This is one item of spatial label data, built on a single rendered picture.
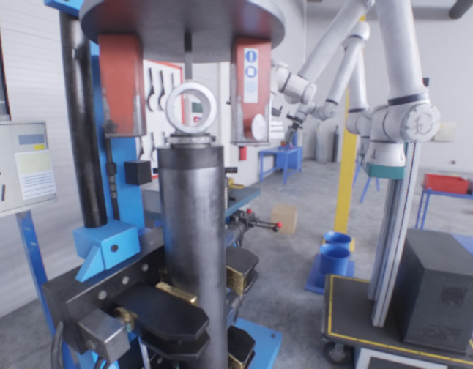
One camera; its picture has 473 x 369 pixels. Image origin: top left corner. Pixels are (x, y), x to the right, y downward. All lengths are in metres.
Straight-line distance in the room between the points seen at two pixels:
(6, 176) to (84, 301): 0.71
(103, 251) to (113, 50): 0.60
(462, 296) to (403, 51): 1.24
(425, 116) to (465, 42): 11.20
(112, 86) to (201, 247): 0.53
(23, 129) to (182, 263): 0.93
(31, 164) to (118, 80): 0.73
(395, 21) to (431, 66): 10.70
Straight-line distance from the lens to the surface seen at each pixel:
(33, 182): 1.37
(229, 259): 1.02
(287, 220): 3.54
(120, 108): 0.75
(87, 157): 0.91
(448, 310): 1.74
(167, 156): 0.70
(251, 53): 0.78
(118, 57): 0.77
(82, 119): 0.91
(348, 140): 3.12
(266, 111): 0.77
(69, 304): 0.83
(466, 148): 12.04
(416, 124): 1.11
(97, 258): 0.88
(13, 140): 1.34
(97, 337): 0.80
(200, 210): 0.72
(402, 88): 1.13
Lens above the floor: 1.53
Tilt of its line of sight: 14 degrees down
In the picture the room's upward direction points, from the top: straight up
